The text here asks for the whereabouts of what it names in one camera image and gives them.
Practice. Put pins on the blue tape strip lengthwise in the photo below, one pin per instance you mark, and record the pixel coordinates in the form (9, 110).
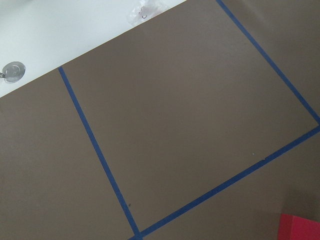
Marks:
(101, 157)

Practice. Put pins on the blue tape strip crosswise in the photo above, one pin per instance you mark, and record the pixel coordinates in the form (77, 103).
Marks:
(236, 178)

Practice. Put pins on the crumpled clear plastic piece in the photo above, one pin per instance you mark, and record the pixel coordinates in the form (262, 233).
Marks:
(143, 11)

